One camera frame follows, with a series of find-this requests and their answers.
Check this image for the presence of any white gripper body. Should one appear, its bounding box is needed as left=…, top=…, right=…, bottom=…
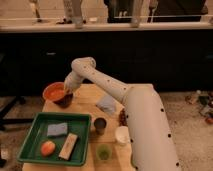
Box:
left=64, top=73, right=82, bottom=94

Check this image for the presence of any orange bowl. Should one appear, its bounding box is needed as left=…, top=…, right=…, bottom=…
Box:
left=42, top=82, right=71, bottom=102

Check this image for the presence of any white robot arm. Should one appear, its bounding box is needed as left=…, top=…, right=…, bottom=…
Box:
left=64, top=57, right=181, bottom=171

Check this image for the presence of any dark maroon bowl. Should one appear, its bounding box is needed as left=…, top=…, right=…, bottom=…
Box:
left=55, top=94, right=73, bottom=108

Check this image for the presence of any grey folded cloth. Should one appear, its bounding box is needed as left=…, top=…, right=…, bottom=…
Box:
left=96, top=95, right=116, bottom=115

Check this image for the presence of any green plastic tray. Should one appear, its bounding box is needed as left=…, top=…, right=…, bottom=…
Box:
left=17, top=112, right=91, bottom=167

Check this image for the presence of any metal cup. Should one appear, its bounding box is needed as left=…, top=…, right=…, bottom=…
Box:
left=94, top=118, right=107, bottom=135

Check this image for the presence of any blue sponge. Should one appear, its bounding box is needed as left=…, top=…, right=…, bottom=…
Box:
left=47, top=123, right=68, bottom=137

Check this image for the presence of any dark red grapes bunch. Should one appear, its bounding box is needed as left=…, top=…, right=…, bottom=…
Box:
left=119, top=109, right=127, bottom=126

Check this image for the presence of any orange peach fruit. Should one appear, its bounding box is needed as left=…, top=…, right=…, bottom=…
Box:
left=40, top=141, right=56, bottom=156

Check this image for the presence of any black office chair base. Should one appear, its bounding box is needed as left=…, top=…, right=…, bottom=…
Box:
left=0, top=95, right=35, bottom=132

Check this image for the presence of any wooden block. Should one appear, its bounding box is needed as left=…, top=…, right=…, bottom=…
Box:
left=59, top=133, right=78, bottom=160

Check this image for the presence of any white plastic cup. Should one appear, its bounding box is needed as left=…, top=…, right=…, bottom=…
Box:
left=115, top=126, right=130, bottom=145

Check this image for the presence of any green plastic cup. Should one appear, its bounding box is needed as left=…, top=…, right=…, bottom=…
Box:
left=96, top=144, right=112, bottom=161

